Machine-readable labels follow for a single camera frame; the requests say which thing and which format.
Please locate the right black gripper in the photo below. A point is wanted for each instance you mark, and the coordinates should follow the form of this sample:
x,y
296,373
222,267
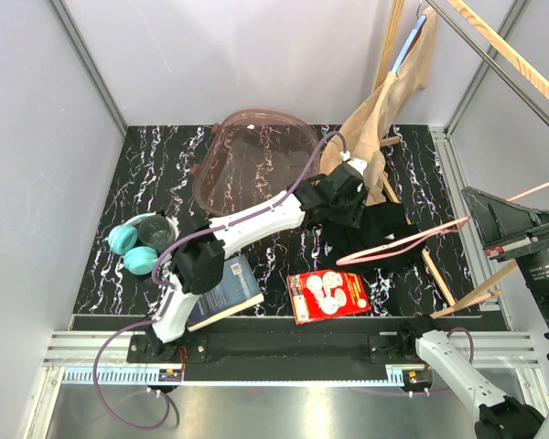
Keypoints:
x,y
497,219

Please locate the pink wire hanger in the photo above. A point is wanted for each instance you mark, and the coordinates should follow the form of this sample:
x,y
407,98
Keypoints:
x,y
401,246

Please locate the black t shirt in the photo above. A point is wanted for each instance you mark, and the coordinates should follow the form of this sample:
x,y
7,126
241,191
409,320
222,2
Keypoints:
x,y
380,224

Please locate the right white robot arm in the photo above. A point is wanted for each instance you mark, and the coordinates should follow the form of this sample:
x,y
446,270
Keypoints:
x,y
495,413

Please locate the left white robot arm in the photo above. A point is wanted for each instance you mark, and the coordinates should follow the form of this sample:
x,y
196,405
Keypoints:
x,y
193,264

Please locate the beige t shirt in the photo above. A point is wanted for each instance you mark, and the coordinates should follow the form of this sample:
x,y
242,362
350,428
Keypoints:
x,y
367,126

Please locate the blue hanger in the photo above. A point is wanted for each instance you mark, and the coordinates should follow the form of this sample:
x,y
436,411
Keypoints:
x,y
408,44

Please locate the red printed package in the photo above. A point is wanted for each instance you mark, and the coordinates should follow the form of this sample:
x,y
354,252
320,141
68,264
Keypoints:
x,y
326,294

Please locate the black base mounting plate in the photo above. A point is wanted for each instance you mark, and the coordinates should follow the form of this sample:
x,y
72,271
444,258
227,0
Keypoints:
x,y
242,350

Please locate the dark blue book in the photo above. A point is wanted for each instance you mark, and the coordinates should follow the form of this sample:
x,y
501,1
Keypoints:
x,y
237,291

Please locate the wooden clothes rack frame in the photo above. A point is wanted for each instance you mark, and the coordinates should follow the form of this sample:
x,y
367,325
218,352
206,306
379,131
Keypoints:
x,y
482,292

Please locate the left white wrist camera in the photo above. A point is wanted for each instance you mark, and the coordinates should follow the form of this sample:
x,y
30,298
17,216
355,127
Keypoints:
x,y
359,165

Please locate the metal hanging rail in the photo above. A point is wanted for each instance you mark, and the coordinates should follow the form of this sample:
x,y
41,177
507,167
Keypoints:
x,y
485,50

